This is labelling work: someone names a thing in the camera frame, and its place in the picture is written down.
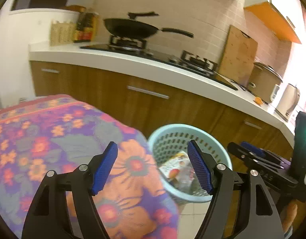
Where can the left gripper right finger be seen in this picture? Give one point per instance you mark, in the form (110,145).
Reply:
(257,216)

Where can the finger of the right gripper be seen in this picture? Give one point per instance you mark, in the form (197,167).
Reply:
(271,162)
(257,151)

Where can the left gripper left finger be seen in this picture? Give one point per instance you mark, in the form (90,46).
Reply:
(48,215)

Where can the clear plastic bag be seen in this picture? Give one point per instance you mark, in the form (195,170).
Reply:
(186,181)

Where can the wooden kitchen base cabinets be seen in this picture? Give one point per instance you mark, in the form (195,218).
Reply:
(146,105)

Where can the person's right hand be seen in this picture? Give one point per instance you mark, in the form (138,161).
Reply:
(290,215)

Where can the small orange peel on counter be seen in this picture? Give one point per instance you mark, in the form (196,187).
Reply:
(258,101)

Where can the white electric kettle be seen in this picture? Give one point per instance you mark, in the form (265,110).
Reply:
(288,102)

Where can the beige rice cooker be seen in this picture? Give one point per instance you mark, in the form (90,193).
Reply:
(264,82)

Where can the light blue plastic basket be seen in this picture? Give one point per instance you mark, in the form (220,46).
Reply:
(168,145)

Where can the floral purple tablecloth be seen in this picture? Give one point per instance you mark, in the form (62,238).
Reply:
(60,133)

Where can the wooden cutting board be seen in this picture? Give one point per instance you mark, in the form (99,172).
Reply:
(237,61)

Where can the white countertop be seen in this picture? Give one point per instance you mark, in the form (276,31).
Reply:
(163,74)

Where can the black gas stove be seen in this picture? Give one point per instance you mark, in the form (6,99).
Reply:
(186,61)

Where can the black wok pan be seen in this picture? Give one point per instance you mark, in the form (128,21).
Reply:
(133,29)

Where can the wicker utensil basket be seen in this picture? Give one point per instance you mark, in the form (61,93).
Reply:
(61,33)

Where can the large sauce bottle red label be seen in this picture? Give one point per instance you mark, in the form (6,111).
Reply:
(86,27)

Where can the orange wall cabinet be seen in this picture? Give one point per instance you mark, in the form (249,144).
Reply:
(283,17)

